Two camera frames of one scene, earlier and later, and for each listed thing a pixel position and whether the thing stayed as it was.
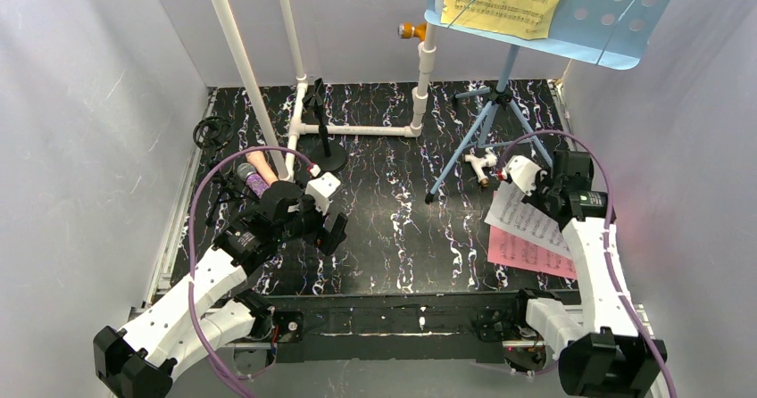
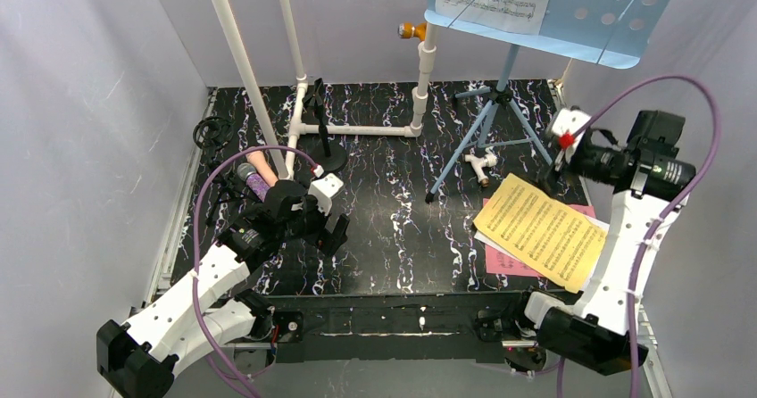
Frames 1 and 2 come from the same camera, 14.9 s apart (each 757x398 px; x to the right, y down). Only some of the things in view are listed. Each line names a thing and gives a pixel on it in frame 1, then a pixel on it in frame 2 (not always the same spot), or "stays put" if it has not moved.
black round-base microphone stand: (326, 156) stays put
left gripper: (305, 211) stays put
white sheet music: (508, 211) -> (488, 241)
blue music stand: (610, 18) stays put
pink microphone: (259, 160) stays put
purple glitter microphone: (247, 172) stays put
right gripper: (544, 186) -> (568, 162)
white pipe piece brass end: (490, 160) stays put
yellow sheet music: (514, 2) -> (556, 240)
